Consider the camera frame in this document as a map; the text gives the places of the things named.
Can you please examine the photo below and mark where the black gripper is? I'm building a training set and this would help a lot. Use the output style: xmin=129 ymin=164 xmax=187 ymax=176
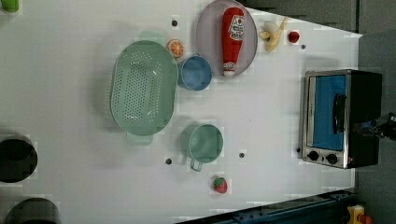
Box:
xmin=353 ymin=112 xmax=396 ymax=142

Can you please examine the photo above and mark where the yellow toy figure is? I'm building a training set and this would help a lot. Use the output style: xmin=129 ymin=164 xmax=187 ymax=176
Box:
xmin=347 ymin=204 xmax=373 ymax=224

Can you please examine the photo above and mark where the small red apple toy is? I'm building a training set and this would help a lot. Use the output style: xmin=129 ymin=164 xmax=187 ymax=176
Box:
xmin=288 ymin=32 xmax=300 ymax=43

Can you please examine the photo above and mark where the peeled banana toy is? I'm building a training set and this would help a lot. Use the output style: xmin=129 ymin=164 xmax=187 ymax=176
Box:
xmin=259 ymin=17 xmax=289 ymax=52

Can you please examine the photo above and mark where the strawberry toy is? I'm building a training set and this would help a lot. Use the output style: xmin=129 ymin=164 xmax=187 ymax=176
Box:
xmin=213 ymin=177 xmax=228 ymax=194

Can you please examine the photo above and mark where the green mug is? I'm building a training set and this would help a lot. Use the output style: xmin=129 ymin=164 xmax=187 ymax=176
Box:
xmin=179 ymin=123 xmax=224 ymax=172

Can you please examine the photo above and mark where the red ketchup bottle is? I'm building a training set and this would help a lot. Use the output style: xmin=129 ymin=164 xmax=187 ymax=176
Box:
xmin=221 ymin=7 xmax=245 ymax=77

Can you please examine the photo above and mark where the blue bowl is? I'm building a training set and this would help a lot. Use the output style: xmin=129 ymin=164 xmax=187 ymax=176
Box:
xmin=177 ymin=55 xmax=212 ymax=91

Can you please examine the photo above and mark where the grey round plate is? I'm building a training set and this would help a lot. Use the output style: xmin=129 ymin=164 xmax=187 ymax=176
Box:
xmin=195 ymin=0 xmax=258 ymax=76

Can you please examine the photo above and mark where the orange slice toy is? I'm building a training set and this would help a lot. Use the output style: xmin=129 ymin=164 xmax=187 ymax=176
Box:
xmin=166 ymin=39 xmax=184 ymax=58

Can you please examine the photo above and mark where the green colander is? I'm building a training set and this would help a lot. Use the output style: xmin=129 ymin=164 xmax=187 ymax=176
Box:
xmin=110 ymin=40 xmax=178 ymax=146

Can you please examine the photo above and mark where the black cylinder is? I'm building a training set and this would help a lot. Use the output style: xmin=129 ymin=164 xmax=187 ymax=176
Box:
xmin=6 ymin=198 xmax=62 ymax=224
xmin=0 ymin=135 xmax=38 ymax=183

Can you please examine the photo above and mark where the green marker pen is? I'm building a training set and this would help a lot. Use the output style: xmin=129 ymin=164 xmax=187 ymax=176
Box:
xmin=0 ymin=0 xmax=20 ymax=13

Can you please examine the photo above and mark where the blue aluminium frame rail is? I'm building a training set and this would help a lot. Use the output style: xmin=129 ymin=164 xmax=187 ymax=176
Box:
xmin=178 ymin=190 xmax=356 ymax=224

